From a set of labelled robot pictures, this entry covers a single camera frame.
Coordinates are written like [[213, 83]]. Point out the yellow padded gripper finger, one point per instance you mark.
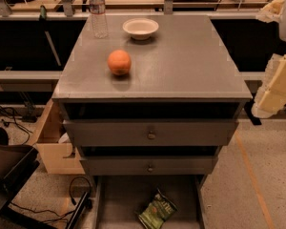
[[271, 12], [271, 95]]

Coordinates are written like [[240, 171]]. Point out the green jalapeno chip bag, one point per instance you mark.
[[158, 211]]

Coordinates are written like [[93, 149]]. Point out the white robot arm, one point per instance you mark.
[[282, 25]]

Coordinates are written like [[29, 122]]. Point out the grey top drawer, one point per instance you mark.
[[146, 133]]

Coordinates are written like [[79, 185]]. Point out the grey drawer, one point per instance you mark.
[[146, 133], [120, 199], [148, 165]]

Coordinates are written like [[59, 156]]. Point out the grey drawer cabinet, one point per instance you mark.
[[183, 73]]

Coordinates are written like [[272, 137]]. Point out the grey middle drawer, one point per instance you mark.
[[148, 165]]

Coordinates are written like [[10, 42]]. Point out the grey bottom drawer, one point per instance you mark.
[[120, 199]]

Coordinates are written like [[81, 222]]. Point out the white paper bowl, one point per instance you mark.
[[140, 28]]

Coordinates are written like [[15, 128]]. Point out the orange fruit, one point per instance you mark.
[[119, 62]]

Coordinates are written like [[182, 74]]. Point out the clear plastic water bottle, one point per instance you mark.
[[99, 20]]

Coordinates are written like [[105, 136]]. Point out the wooden box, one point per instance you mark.
[[57, 154]]

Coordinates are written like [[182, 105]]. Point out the black chair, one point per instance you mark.
[[17, 163]]

